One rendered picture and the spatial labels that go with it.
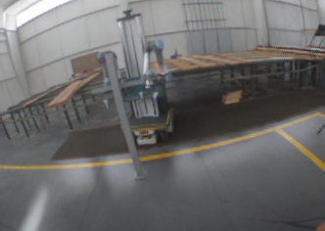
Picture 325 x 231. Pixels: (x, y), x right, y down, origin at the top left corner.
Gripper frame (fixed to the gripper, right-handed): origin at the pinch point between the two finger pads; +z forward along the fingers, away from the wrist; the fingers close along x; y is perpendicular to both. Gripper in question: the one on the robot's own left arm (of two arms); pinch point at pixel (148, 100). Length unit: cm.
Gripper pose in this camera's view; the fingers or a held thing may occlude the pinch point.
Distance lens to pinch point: 170.3
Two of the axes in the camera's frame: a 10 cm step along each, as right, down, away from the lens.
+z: -0.6, 10.0, -0.1
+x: 9.7, 0.6, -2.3
